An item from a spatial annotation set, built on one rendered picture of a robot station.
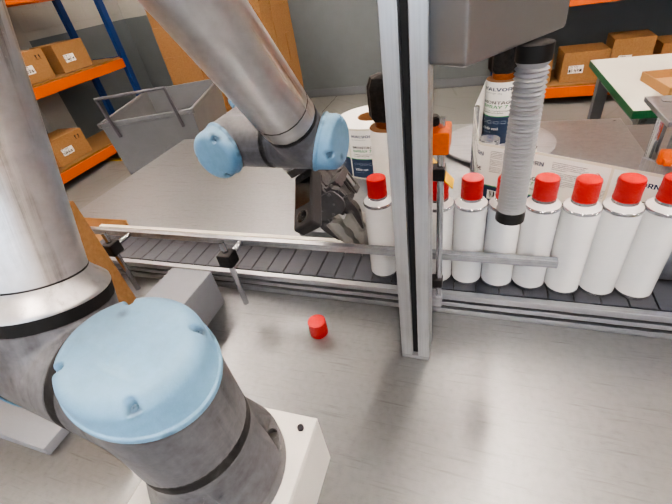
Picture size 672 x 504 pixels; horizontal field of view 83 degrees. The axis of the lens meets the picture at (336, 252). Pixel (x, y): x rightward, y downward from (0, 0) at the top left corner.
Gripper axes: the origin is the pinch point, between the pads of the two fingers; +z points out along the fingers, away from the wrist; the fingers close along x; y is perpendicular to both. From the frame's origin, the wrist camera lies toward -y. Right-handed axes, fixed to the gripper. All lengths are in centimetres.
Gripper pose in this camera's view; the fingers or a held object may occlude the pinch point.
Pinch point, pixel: (362, 247)
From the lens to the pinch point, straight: 74.1
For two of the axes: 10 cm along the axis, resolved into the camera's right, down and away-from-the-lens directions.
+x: -7.4, 3.3, 5.8
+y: 3.0, -6.1, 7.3
